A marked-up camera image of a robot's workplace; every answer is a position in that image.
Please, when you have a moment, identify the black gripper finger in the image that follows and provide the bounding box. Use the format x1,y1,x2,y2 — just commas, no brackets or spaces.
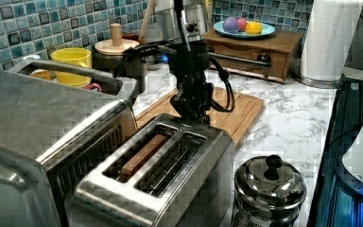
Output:
199,110,210,125
177,108,196,121

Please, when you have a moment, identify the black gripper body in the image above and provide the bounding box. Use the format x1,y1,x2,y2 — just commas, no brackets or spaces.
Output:
169,41,213,117

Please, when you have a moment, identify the stainless steel two-slot toaster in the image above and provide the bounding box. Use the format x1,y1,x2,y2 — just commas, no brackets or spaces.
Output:
67,113,234,227

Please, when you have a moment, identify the toast slice in toaster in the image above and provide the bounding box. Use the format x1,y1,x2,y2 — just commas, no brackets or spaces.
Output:
119,134,168,183

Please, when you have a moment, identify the stainless steel toaster oven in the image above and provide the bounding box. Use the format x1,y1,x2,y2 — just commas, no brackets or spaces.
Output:
0,60,139,227

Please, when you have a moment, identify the bamboo cutting board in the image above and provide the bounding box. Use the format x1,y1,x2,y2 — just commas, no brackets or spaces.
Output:
136,89,265,148

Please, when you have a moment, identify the light blue plate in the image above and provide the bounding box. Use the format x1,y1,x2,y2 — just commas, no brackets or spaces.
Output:
213,21,275,39

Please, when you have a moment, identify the purple plush ball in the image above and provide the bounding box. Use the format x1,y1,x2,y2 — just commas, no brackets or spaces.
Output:
223,17,239,33

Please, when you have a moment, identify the pink plush strawberry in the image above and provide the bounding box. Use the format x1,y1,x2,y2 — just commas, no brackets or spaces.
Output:
238,18,248,31

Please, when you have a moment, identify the wooden pestle stick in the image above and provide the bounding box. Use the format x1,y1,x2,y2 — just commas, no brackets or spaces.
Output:
139,0,155,40

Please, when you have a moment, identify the orange toy fruit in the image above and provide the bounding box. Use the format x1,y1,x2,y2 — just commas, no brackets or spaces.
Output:
245,22,263,35

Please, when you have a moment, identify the dark canister with wooden lid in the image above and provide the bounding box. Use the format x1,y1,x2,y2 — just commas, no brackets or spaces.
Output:
94,24,139,71

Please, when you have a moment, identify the wooden drawer box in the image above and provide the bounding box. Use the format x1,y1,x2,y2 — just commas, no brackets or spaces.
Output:
204,29,303,83

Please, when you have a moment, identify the glass jar with metal lid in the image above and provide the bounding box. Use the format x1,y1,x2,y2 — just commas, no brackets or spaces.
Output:
232,155,306,227

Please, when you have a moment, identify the yellow ceramic mug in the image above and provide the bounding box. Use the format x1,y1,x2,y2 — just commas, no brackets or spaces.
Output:
50,47,92,87

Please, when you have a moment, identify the white paper towel roll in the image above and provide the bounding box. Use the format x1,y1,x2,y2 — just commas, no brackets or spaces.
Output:
292,0,363,89

